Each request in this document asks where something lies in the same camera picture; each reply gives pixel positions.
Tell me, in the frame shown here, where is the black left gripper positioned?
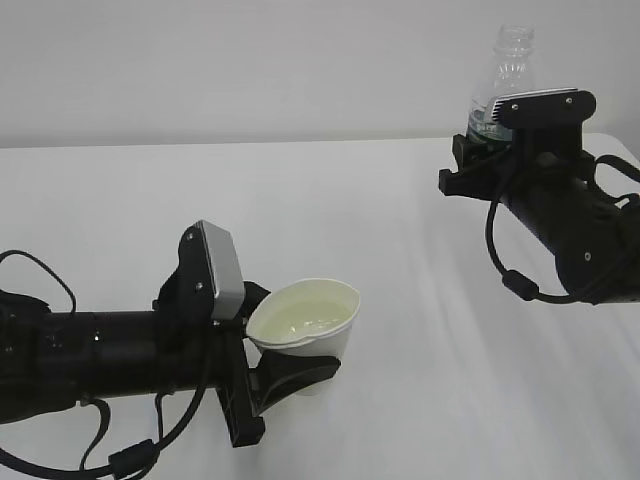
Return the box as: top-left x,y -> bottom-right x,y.
152,224 -> 341,448

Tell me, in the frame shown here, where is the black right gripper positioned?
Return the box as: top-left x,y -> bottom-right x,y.
438,89 -> 597,200

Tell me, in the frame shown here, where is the white paper cup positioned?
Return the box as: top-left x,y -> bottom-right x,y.
244,277 -> 362,399

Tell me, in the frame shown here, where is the clear green-label water bottle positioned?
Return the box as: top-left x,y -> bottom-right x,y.
466,24 -> 535,151

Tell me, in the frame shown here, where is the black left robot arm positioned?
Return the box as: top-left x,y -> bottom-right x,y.
1,220 -> 340,447

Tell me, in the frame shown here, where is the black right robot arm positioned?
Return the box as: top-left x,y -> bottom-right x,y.
438,88 -> 639,305

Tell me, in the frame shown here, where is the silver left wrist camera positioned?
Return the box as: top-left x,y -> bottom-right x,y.
196,220 -> 245,322

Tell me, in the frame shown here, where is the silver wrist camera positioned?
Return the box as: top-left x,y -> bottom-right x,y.
196,220 -> 245,322
491,87 -> 579,126

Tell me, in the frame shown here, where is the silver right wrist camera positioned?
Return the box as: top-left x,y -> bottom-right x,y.
491,87 -> 579,126

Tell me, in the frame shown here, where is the black right camera cable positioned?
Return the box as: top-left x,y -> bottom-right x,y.
483,152 -> 640,304

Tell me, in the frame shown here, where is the black camera cable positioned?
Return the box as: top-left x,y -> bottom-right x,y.
483,152 -> 640,304
0,249 -> 209,480

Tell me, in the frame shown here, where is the black left camera cable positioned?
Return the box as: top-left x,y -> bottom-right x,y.
0,249 -> 209,480

